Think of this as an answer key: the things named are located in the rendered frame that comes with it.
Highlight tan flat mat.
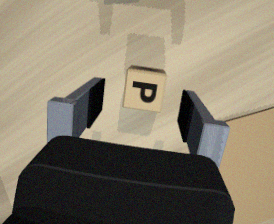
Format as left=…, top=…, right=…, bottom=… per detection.
left=219, top=107, right=274, bottom=224

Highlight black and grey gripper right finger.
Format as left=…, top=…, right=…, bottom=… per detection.
left=177, top=90, right=230, bottom=169

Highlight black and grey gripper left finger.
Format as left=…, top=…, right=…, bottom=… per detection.
left=47, top=77, right=105, bottom=143

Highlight beige block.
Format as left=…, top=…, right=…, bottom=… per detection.
left=122, top=65, right=167, bottom=113

